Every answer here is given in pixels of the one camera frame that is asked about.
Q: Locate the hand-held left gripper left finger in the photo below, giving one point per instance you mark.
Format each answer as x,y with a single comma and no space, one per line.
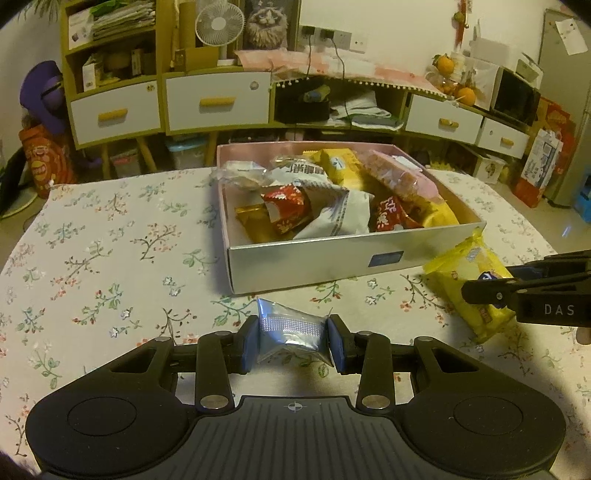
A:
247,346

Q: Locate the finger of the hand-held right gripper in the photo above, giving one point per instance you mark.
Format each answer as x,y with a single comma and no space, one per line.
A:
489,290
549,264

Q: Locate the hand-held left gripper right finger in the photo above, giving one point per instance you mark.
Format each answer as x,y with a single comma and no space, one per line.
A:
337,346

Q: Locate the small yellow snack packet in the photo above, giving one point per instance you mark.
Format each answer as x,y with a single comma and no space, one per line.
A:
466,295

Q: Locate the silver foil snack packet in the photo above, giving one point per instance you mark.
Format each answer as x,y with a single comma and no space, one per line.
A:
291,330

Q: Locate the white cardboard box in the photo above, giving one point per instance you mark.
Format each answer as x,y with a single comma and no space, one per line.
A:
323,263

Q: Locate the large plain yellow snack packet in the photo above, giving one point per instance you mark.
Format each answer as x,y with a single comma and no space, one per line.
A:
438,214

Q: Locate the red snack packet white lettering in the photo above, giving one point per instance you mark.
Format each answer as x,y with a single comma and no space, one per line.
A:
395,214

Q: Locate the gold snack packet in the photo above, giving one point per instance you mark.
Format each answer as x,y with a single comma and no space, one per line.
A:
254,224

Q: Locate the red snack packet apple print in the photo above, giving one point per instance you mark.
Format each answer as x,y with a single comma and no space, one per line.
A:
286,210

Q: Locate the pink cake packet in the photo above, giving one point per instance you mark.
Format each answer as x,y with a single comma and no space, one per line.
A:
401,175

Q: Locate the large labelled yellow snack packet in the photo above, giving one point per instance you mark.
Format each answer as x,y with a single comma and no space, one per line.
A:
337,166

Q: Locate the colourful gift bag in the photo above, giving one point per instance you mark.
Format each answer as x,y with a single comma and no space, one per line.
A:
538,168

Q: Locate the white printed box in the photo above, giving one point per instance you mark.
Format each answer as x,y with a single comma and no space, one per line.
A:
488,168

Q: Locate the red gift bag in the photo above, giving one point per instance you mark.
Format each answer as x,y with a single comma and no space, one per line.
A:
554,115

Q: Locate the grey refrigerator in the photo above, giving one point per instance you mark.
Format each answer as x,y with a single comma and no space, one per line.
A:
568,115

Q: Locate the microwave oven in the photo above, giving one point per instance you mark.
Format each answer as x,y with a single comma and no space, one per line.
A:
515,97

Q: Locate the orange fruit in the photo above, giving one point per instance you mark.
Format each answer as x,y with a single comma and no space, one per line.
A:
466,96
444,64

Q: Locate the low wooden cabinet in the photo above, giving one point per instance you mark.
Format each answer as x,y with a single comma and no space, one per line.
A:
392,106

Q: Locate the clear storage bin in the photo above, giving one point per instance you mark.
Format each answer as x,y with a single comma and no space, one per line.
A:
125,162

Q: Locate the red hanging ornament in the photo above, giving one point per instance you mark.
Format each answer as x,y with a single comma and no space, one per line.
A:
461,21

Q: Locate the pink cloth runner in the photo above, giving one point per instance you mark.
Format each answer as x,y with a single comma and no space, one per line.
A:
351,69

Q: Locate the orange printed bag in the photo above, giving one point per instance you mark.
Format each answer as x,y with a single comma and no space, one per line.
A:
46,161

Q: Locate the tall wooden shelf cabinet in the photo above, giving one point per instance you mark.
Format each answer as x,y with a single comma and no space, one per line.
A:
157,64

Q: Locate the purple plush toy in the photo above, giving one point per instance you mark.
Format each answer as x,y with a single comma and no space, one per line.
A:
44,97

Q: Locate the cat picture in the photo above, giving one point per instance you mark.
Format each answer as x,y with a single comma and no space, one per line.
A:
270,23

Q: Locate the white desk fan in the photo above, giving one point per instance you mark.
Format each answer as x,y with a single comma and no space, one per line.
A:
219,23

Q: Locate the stack of papers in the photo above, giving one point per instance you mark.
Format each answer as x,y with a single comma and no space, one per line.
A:
122,21

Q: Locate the wall socket strip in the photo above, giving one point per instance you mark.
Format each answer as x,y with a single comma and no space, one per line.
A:
332,38

